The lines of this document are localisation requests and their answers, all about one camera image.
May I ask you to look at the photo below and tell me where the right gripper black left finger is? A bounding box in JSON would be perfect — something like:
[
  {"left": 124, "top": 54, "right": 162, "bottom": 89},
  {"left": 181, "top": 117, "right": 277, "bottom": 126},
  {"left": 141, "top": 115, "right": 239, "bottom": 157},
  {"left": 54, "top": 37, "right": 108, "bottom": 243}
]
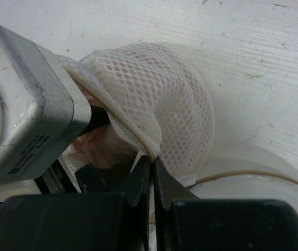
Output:
[{"left": 0, "top": 157, "right": 150, "bottom": 250}]

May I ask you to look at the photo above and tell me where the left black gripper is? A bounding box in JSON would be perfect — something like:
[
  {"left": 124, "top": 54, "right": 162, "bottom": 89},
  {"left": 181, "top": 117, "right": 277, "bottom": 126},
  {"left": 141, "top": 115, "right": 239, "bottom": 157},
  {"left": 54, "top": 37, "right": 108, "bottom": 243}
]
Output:
[{"left": 35, "top": 106, "right": 133, "bottom": 195}]

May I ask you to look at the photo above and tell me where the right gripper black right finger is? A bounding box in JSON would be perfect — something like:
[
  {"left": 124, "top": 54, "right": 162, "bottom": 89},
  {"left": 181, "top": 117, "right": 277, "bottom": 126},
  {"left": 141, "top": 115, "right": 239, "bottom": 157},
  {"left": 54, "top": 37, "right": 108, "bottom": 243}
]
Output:
[{"left": 153, "top": 159, "right": 298, "bottom": 250}]

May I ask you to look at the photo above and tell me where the round beige mesh laundry bag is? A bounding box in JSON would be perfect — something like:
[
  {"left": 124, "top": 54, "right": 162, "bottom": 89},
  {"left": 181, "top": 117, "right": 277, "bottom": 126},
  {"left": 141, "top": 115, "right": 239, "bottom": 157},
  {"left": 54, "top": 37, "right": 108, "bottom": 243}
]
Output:
[{"left": 58, "top": 43, "right": 298, "bottom": 201}]

